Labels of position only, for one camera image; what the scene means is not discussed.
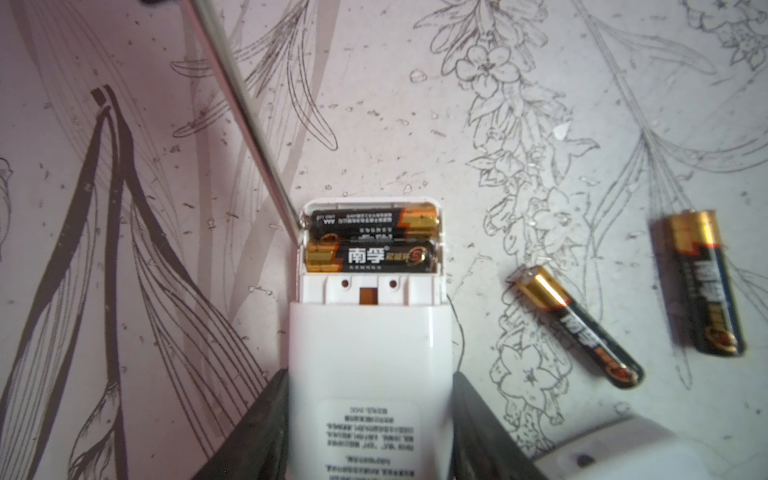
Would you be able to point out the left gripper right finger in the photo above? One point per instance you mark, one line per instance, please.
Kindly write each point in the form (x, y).
(482, 448)

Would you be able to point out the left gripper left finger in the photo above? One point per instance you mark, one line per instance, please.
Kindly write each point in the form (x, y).
(258, 446)

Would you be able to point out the AAA battery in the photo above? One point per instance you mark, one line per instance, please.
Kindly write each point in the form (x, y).
(551, 298)
(698, 247)

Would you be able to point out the white remote with display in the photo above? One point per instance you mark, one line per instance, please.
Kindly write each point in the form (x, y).
(632, 448)

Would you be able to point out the clear handle screwdriver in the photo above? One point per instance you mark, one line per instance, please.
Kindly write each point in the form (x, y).
(211, 37)

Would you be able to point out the lower battery in remote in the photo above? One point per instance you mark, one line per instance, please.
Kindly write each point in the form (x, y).
(395, 256)

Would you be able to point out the battery in remote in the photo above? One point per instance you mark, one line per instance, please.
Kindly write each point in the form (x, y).
(395, 256)
(409, 222)

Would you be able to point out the upper battery in remote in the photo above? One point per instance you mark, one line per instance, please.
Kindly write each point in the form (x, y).
(409, 222)

